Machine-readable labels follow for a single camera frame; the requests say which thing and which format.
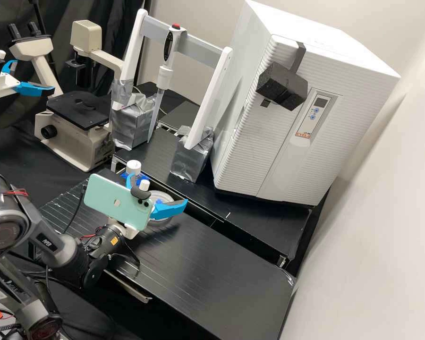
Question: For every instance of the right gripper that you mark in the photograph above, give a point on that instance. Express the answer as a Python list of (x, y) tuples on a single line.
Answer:
[(129, 232)]

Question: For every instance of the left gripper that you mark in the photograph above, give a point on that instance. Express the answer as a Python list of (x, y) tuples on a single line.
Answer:
[(0, 85)]

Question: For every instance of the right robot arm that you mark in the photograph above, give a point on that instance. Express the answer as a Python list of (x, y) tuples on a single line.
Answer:
[(28, 226)]

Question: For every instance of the blue bottle holder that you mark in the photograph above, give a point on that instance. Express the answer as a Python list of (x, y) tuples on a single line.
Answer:
[(143, 176)]

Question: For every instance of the petri dish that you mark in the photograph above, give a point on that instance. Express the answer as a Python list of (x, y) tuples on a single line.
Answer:
[(161, 224)]

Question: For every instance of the small bottle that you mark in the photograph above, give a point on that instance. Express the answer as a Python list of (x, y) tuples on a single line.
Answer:
[(134, 165)]

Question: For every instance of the black platform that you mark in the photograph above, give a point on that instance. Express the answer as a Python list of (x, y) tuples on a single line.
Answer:
[(147, 90), (156, 156), (205, 269), (262, 226)]

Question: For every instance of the cream microscope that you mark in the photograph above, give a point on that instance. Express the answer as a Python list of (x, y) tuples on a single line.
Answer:
[(74, 141)]

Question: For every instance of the incubator door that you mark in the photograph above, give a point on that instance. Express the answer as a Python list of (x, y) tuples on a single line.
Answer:
[(241, 148)]

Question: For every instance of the pipette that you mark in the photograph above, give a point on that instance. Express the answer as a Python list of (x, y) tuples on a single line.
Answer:
[(170, 46)]

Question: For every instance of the white pipette stand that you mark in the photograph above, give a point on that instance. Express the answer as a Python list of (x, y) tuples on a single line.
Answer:
[(202, 53)]

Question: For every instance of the white incubator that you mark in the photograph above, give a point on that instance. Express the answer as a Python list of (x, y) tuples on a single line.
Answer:
[(347, 56)]

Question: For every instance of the right wrist camera phone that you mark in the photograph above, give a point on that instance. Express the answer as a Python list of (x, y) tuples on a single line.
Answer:
[(113, 198)]

